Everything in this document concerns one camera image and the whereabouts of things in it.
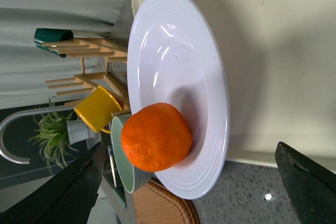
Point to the white ridged plate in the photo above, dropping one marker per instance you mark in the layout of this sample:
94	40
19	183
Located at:
173	57

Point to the wooden cutting board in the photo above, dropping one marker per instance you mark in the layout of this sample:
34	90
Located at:
154	203

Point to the dark green mug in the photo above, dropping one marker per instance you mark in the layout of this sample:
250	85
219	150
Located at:
51	35

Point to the potted green plant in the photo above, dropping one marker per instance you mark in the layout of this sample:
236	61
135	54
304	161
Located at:
57	135

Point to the orange mandarin fruit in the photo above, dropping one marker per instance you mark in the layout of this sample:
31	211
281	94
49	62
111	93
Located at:
156	138

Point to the beige bear serving tray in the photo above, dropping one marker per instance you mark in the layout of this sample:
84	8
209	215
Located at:
279	58

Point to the grey curtain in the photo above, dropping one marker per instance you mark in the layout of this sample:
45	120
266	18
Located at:
24	67

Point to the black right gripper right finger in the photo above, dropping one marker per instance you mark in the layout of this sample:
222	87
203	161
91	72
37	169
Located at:
310	186

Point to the silver faucet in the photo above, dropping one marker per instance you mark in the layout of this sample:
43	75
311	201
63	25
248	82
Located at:
18	127

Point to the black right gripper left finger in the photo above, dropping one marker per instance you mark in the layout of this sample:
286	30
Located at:
68	197

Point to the green bowl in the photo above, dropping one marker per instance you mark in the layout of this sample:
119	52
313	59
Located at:
131	177

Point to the yellow mug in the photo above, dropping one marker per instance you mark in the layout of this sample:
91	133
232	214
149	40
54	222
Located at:
96	109

